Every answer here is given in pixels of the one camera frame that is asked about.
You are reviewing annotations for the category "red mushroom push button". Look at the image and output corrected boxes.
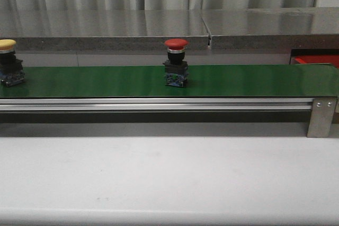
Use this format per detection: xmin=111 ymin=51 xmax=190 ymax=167
xmin=163 ymin=39 xmax=189 ymax=87

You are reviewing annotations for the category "yellow mushroom push button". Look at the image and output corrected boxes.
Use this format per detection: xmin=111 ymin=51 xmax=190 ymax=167
xmin=1 ymin=39 xmax=25 ymax=87

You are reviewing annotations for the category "green conveyor belt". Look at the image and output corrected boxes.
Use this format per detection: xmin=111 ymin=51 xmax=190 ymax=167
xmin=1 ymin=64 xmax=338 ymax=98

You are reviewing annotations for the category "left steel counter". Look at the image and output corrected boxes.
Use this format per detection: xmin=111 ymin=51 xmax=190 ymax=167
xmin=1 ymin=10 xmax=209 ymax=51

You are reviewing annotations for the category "steel counter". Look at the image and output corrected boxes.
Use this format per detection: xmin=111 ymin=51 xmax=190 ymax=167
xmin=201 ymin=7 xmax=338 ymax=51
xmin=1 ymin=10 xmax=209 ymax=51

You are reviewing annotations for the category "right steel counter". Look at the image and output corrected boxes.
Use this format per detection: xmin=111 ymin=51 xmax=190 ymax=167
xmin=201 ymin=7 xmax=338 ymax=51

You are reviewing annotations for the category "red plastic tray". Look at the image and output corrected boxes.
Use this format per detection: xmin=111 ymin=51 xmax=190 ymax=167
xmin=295 ymin=55 xmax=339 ymax=68

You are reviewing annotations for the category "steel conveyor support bracket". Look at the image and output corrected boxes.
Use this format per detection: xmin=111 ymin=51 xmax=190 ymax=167
xmin=307 ymin=97 xmax=337 ymax=138

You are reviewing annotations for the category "aluminium conveyor side rail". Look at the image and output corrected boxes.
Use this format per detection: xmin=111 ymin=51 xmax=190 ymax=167
xmin=1 ymin=97 xmax=314 ymax=111

